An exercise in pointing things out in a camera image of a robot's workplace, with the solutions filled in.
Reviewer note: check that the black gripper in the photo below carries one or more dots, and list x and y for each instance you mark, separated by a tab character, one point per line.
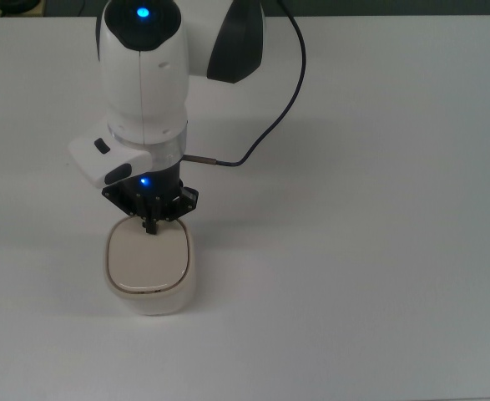
161	192

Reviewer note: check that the small white trash can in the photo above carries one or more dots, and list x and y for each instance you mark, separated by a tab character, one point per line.
148	259

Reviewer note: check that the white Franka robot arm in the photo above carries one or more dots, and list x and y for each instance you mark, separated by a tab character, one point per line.
144	83

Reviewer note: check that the black round object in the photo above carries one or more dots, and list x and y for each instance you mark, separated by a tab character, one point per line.
17	4

